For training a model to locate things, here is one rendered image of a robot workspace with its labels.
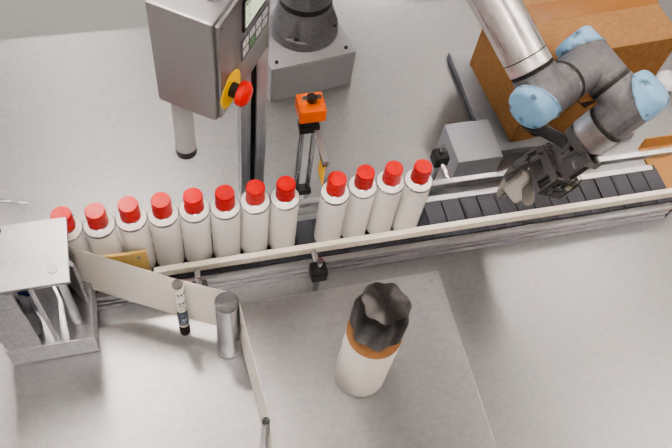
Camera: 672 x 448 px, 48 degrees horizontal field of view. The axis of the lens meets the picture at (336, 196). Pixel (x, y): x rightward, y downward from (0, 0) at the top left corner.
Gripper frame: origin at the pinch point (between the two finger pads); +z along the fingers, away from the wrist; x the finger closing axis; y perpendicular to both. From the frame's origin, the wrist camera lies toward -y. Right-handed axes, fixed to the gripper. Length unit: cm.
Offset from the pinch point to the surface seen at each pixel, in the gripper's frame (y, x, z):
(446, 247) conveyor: 6.0, -5.1, 13.6
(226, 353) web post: 21, -47, 33
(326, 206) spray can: 2.5, -35.4, 11.8
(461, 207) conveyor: -1.4, -1.6, 9.3
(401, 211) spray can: 2.0, -18.9, 9.9
